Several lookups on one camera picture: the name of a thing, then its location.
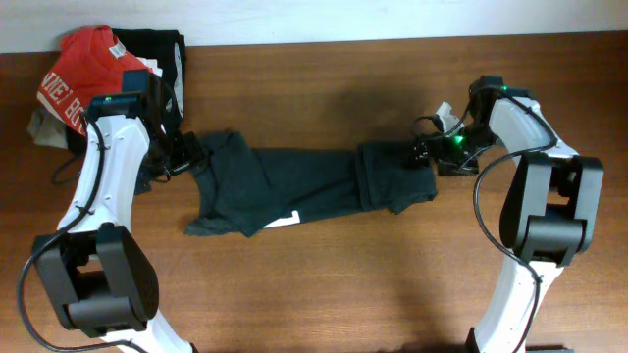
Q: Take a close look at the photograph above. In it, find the red folded t-shirt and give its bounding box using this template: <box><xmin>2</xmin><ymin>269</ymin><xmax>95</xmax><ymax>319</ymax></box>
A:
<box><xmin>36</xmin><ymin>25</ymin><xmax>147</xmax><ymax>135</ymax></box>

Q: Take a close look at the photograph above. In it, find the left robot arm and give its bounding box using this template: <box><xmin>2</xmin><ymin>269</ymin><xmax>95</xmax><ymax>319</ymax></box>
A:
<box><xmin>22</xmin><ymin>70</ymin><xmax>206</xmax><ymax>352</ymax></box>

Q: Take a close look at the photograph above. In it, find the dark green Nike t-shirt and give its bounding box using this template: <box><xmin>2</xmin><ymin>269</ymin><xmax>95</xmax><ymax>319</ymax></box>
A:
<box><xmin>185</xmin><ymin>131</ymin><xmax>438</xmax><ymax>237</ymax></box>

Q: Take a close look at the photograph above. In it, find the beige folded garment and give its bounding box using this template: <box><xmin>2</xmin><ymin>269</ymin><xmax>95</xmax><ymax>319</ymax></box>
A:
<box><xmin>26</xmin><ymin>109</ymin><xmax>68</xmax><ymax>149</ymax></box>

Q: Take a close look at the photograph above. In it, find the white folded garment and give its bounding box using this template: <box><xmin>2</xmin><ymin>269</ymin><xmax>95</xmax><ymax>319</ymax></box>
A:
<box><xmin>137</xmin><ymin>57</ymin><xmax>163</xmax><ymax>77</ymax></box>

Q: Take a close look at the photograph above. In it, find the black folded garment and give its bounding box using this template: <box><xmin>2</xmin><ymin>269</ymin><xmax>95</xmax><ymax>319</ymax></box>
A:
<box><xmin>66</xmin><ymin>28</ymin><xmax>187</xmax><ymax>157</ymax></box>

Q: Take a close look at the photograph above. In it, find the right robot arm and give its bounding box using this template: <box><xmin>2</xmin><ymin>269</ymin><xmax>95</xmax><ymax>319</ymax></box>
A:
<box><xmin>407</xmin><ymin>76</ymin><xmax>604</xmax><ymax>353</ymax></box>

